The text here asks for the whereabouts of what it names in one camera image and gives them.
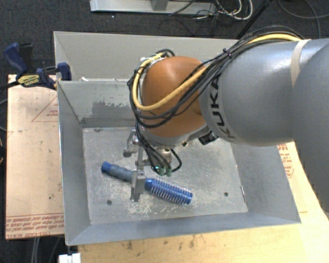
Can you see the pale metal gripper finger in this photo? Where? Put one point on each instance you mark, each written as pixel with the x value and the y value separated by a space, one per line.
pixel 135 193
pixel 142 183

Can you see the blue hairbrush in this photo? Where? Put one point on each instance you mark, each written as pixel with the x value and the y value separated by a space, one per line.
pixel 170 191

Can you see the grey metal bin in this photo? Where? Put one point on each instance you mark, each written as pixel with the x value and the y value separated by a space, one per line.
pixel 203 174

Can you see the brown cardboard board, red print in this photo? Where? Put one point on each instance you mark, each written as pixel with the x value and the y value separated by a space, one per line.
pixel 33 160

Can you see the black cylinder on white bracket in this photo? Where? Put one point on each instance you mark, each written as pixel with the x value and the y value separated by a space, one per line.
pixel 207 138

